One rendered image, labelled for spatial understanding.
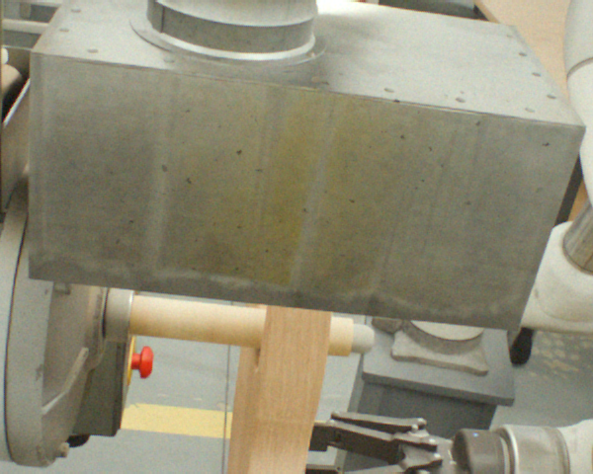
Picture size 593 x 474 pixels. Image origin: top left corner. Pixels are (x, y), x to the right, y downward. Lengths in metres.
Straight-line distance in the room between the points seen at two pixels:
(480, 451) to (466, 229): 0.39
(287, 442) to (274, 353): 0.09
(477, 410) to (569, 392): 1.26
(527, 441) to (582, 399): 2.03
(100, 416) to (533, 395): 1.95
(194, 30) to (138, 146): 0.07
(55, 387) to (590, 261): 1.06
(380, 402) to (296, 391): 1.02
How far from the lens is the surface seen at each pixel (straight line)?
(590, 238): 1.52
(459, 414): 1.70
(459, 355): 1.68
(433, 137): 0.51
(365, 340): 0.76
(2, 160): 0.62
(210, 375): 2.64
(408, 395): 1.67
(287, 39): 0.52
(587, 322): 1.67
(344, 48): 0.55
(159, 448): 2.41
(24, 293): 0.64
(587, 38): 1.15
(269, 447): 0.72
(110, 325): 0.74
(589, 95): 1.11
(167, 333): 0.75
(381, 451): 0.92
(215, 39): 0.51
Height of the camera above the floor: 1.71
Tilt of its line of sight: 30 degrees down
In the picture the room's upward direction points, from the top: 10 degrees clockwise
